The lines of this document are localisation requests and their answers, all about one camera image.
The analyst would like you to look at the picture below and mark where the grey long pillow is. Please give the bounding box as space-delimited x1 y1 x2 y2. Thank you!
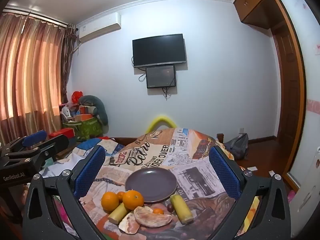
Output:
79 95 109 126

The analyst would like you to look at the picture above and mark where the yellow sugarcane piece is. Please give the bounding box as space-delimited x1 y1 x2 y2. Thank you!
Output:
107 202 132 224
170 194 194 224

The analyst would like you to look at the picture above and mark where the white sliding wardrobe door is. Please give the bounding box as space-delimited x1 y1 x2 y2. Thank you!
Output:
272 0 320 193

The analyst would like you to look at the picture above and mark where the pomelo piece with rind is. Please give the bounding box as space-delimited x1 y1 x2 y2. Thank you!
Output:
118 212 141 234

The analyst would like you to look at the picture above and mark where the brown patterned curtain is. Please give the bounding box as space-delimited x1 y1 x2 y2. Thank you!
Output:
60 24 77 105

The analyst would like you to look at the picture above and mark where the wooden overhead cabinet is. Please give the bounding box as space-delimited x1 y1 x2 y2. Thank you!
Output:
233 0 275 29

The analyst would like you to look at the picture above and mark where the brown wooden door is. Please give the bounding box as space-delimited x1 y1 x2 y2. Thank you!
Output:
271 22 300 143

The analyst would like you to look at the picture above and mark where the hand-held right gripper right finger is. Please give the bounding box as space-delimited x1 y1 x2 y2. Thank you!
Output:
209 145 292 240

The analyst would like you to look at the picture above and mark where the green fabric storage box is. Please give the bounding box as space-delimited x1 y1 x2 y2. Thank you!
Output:
62 116 104 142

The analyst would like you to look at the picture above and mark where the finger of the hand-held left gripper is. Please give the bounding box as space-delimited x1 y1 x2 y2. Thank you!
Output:
4 130 48 153
5 134 70 167

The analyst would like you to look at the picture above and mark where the yellow foam arch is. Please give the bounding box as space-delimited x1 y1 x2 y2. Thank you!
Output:
146 115 178 133

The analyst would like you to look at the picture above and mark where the grey backpack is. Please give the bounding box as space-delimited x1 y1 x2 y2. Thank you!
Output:
223 133 249 160

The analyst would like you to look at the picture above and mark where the peeled pomelo segment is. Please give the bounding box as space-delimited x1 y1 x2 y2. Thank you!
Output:
134 206 173 228

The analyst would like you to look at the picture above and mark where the large orange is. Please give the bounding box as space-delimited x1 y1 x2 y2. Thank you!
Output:
122 190 145 210
101 191 120 212

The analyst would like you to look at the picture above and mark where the red flat box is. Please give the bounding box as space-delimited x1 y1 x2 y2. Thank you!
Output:
49 127 75 139

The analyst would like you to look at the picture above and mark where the white cabinet with stickers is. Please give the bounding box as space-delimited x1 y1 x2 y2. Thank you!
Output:
287 147 320 238

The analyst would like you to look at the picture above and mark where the white air conditioner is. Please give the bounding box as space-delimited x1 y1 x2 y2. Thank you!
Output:
76 12 122 43

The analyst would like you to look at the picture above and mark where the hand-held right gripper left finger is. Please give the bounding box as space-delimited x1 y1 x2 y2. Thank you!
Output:
22 144 107 240

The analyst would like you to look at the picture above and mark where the peach striped curtain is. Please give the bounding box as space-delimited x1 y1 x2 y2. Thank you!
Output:
0 11 69 145

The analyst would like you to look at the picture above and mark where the dark grey round plate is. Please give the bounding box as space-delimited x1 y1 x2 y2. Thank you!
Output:
125 168 178 204

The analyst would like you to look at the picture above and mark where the black wall television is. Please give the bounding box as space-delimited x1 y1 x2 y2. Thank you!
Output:
132 33 187 68

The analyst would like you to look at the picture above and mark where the orange cardboard box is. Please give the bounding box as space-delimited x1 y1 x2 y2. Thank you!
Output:
75 114 94 123

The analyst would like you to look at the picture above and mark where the blue printed cloth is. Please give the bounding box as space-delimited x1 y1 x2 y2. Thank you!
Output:
74 137 120 157

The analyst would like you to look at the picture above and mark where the black monitor cable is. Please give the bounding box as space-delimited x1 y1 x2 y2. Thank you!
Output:
161 86 175 100

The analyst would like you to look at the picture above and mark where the small black wall monitor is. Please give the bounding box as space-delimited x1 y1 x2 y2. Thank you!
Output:
146 65 177 89

